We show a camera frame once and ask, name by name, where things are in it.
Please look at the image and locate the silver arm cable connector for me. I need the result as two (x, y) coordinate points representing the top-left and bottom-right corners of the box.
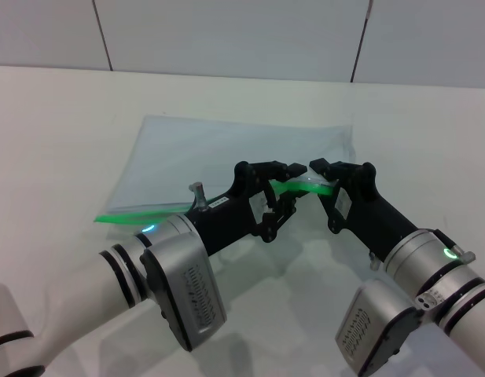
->
(188, 181), (210, 214)
(449, 244), (477, 264)

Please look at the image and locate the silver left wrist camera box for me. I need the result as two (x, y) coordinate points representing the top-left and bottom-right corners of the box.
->
(139, 230), (228, 353)

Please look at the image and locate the silver right arm cable connector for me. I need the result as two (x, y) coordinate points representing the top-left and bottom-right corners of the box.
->
(449, 244), (477, 264)

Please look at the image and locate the clear document bag green zipper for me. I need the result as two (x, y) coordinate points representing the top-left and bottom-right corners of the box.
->
(93, 114), (356, 227)

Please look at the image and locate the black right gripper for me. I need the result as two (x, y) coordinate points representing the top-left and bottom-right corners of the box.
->
(309, 157), (419, 262)

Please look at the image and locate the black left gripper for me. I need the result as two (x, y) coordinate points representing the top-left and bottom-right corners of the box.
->
(185, 159), (309, 259)

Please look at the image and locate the silver left arm cable connector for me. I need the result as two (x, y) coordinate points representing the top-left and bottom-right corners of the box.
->
(188, 181), (210, 214)

